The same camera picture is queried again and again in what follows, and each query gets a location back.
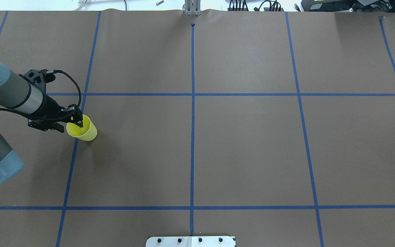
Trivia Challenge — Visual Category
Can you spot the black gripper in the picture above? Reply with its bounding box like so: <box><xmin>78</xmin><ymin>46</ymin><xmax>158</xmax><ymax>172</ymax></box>
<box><xmin>28</xmin><ymin>94</ymin><xmax>83</xmax><ymax>133</ymax></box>

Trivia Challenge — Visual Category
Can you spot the yellow plastic cup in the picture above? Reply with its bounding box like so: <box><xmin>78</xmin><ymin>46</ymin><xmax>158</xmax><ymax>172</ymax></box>
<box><xmin>66</xmin><ymin>114</ymin><xmax>98</xmax><ymax>142</ymax></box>

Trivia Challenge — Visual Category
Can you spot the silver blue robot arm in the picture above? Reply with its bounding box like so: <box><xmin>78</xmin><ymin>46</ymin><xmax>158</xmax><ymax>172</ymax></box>
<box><xmin>0</xmin><ymin>62</ymin><xmax>84</xmax><ymax>185</ymax></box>

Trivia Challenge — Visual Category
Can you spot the white pedestal column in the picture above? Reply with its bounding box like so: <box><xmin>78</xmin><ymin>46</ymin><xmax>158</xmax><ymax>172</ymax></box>
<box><xmin>145</xmin><ymin>236</ymin><xmax>237</xmax><ymax>247</ymax></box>

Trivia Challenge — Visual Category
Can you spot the aluminium frame post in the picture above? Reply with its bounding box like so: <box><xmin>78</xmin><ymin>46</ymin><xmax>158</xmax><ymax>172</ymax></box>
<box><xmin>182</xmin><ymin>0</ymin><xmax>202</xmax><ymax>16</ymax></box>

